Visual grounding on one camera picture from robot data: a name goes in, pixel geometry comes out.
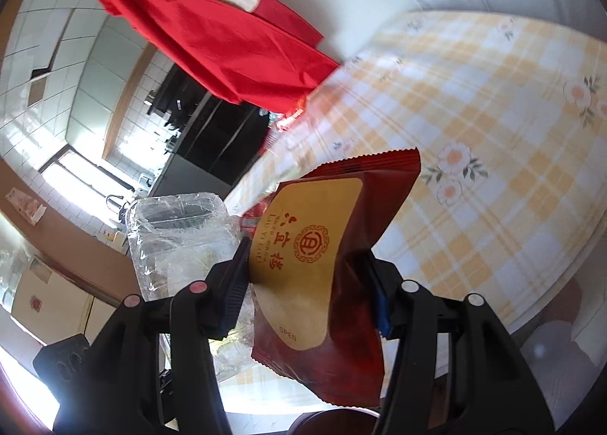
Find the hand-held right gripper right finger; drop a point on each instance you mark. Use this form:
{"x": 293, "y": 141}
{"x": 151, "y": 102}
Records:
{"x": 380, "y": 304}

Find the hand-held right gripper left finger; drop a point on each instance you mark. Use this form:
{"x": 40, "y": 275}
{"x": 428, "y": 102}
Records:
{"x": 237, "y": 276}

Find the red and tan snack packet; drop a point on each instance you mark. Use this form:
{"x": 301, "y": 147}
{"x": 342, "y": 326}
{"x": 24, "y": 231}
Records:
{"x": 303, "y": 245}

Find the pink waste bin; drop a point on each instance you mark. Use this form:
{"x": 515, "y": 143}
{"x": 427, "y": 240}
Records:
{"x": 332, "y": 423}

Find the cream refrigerator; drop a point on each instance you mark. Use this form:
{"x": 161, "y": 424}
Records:
{"x": 52, "y": 302}

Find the clear plastic container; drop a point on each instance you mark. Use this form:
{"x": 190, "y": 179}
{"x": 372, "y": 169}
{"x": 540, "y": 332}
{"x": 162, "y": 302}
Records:
{"x": 166, "y": 245}

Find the grey lower kitchen cabinets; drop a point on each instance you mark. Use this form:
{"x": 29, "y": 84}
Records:
{"x": 189, "y": 176}

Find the grey kitchen cabinets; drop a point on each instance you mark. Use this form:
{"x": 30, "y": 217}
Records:
{"x": 104, "y": 84}
{"x": 189, "y": 176}

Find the black built-in oven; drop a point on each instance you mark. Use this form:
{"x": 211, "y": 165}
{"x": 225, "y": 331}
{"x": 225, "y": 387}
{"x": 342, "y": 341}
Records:
{"x": 223, "y": 141}

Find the kitchen window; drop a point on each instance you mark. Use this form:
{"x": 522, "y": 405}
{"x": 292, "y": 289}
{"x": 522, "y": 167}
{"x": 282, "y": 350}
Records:
{"x": 85, "y": 171}

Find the black range hood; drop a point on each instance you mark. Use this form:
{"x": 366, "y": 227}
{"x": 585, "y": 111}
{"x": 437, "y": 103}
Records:
{"x": 173, "y": 93}

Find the yellow checked floral tablecloth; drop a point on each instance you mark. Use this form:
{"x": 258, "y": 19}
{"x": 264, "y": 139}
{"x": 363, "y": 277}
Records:
{"x": 474, "y": 107}

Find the grey upper kitchen cabinets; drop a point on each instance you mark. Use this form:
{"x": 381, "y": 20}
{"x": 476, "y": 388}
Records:
{"x": 104, "y": 84}

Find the red hanging garment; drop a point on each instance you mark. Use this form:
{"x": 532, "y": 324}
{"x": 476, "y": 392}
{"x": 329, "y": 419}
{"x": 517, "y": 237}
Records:
{"x": 213, "y": 36}

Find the paper bag on door frame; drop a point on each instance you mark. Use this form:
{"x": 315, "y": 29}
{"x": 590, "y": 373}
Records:
{"x": 26, "y": 207}

